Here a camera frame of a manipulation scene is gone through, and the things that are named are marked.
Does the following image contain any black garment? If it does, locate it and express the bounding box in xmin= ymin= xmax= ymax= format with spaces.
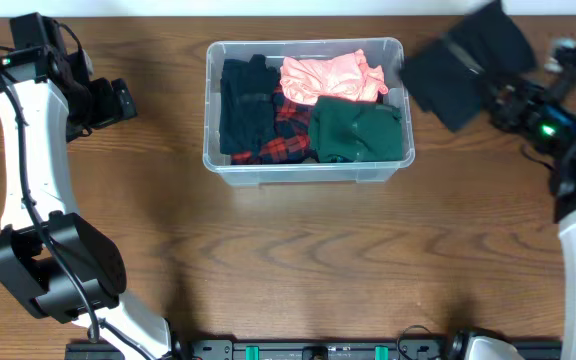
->
xmin=399 ymin=1 xmax=537 ymax=132

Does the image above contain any pink garment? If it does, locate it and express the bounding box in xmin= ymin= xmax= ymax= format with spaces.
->
xmin=280 ymin=49 xmax=389 ymax=105

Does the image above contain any dark green garment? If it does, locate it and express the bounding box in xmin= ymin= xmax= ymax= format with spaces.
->
xmin=308 ymin=97 xmax=404 ymax=163

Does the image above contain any black shirt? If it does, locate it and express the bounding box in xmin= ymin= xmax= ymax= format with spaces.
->
xmin=219 ymin=54 xmax=280 ymax=155

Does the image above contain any red plaid flannel shirt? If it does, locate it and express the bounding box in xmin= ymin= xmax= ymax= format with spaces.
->
xmin=231 ymin=86 xmax=314 ymax=165

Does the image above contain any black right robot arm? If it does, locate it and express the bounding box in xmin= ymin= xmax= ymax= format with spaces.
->
xmin=480 ymin=76 xmax=576 ymax=359

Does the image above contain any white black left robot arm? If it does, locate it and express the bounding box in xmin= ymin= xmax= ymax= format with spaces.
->
xmin=0 ymin=13 xmax=182 ymax=359

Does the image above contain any clear plastic storage container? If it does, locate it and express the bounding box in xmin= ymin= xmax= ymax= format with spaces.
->
xmin=202 ymin=37 xmax=416 ymax=187

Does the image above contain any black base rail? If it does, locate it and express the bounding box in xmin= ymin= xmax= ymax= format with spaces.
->
xmin=64 ymin=338 xmax=562 ymax=360

